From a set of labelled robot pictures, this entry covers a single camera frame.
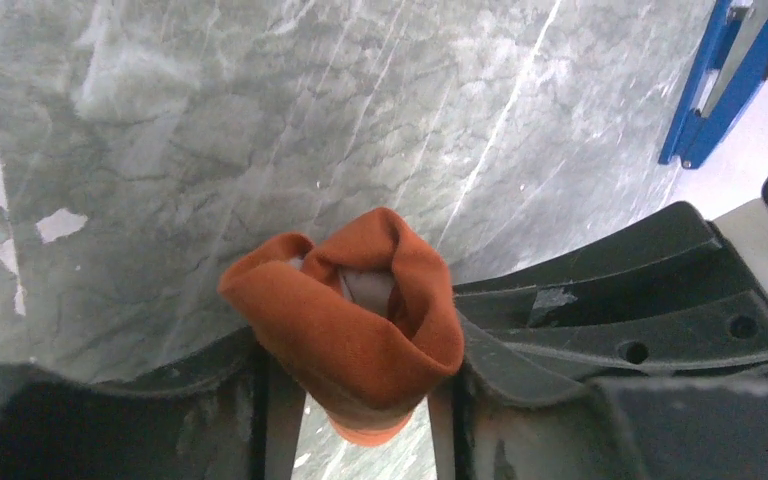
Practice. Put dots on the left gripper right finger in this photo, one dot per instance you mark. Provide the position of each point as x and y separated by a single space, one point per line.
607 428

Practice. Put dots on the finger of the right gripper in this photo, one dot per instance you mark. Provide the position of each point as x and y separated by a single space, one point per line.
667 296

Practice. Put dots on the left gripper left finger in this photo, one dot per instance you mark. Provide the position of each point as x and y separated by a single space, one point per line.
226 411

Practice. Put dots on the orange cream underwear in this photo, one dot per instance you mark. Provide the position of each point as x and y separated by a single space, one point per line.
364 321

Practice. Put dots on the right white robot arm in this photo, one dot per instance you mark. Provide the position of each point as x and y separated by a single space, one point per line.
673 294

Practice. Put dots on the blue black hand tool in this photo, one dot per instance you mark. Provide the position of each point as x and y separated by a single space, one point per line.
730 65

